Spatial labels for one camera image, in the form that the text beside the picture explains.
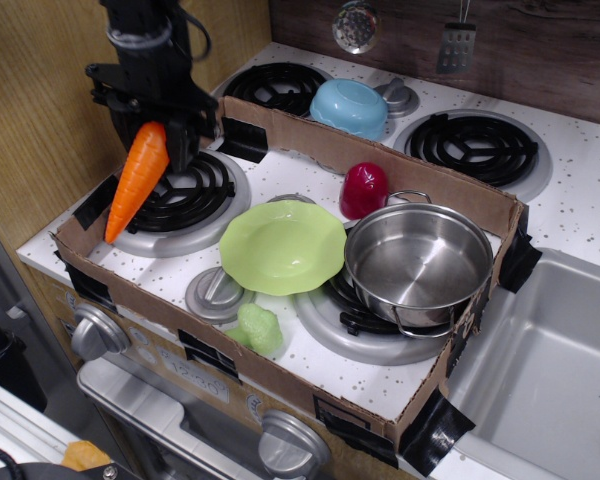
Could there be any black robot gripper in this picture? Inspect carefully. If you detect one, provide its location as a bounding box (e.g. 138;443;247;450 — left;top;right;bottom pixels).
85;39;218;172

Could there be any orange toy carrot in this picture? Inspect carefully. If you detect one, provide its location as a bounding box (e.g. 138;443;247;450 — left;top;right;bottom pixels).
104;121;170;244

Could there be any light green plastic plate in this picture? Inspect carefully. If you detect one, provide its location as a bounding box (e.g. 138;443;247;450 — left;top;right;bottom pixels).
219;200;346;296

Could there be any brown cardboard fence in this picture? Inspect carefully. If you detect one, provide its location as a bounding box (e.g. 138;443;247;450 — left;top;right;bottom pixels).
55;97;536;472

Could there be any front left stove burner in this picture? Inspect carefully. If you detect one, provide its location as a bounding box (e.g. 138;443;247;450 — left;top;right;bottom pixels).
113;150;251;258

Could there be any grey centre stove knob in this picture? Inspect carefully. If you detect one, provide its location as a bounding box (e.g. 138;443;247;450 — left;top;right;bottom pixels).
185;267;255;325

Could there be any grey stove knob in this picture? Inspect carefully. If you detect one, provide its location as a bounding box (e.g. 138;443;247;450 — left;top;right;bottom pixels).
374;78;420;119
185;267;255;325

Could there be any light blue plastic bowl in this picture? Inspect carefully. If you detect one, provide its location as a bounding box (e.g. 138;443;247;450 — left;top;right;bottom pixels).
309;79;388;140

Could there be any left grey oven knob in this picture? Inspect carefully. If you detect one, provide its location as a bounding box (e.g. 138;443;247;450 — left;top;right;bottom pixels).
71;303;131;361

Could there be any grey oven knob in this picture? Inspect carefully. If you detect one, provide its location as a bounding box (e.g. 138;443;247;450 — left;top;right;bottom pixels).
71;303;131;361
258;409;331;479

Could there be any dark red toy pepper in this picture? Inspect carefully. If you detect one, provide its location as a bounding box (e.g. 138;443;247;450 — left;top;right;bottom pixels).
339;162;389;220

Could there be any green toy broccoli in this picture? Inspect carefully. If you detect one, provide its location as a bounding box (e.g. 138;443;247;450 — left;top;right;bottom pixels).
225;303;283;356

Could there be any hanging metal strainer ladle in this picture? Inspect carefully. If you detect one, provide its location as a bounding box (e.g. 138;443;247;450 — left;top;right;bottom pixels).
332;1;381;55

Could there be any grey back stove knob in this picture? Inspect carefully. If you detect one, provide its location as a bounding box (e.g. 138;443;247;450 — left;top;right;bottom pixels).
374;78;420;119

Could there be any front right stove burner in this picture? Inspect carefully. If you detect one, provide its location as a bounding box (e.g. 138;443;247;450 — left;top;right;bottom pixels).
293;273;450;366

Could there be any stainless steel pot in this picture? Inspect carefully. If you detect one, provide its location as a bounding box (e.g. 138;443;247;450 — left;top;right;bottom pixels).
344;190;494;338

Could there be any hanging metal spatula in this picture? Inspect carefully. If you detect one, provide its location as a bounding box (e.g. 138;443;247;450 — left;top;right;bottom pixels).
436;0;477;75

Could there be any orange object bottom left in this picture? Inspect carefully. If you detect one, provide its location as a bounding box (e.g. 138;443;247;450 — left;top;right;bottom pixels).
60;440;111;472

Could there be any back right stove burner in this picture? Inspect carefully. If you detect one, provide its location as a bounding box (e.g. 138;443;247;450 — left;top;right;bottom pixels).
394;109;553;202

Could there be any right grey oven knob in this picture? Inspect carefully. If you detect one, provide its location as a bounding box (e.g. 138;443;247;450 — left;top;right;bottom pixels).
258;409;331;479

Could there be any grey sink basin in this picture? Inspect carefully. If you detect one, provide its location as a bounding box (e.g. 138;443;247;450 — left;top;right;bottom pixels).
448;249;600;479

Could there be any grey oven door handle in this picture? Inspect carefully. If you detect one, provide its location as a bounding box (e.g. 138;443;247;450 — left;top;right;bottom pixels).
77;358;258;479

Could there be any black cable bottom left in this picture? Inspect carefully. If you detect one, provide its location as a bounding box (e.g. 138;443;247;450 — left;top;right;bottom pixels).
0;442;29;480

